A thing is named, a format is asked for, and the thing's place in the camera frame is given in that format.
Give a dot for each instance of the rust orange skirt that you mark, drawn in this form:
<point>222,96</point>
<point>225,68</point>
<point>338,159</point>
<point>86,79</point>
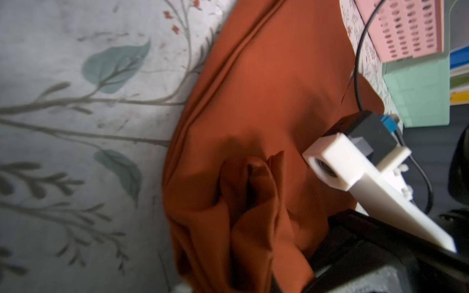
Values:
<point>245,210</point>

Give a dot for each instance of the white book in organizer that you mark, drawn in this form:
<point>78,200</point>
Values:
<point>459,98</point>

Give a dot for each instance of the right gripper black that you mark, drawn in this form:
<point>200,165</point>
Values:
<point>363,255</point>

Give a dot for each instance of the blue folders in organizer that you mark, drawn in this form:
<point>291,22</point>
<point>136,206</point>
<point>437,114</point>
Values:
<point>459,57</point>

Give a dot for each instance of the pink plastic basket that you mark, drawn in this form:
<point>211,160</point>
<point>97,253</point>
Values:
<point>408,28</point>

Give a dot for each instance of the mint green file organizer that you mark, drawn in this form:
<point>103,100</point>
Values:
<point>420,87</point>

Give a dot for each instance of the floral table mat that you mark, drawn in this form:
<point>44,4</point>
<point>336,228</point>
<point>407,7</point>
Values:
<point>91,93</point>

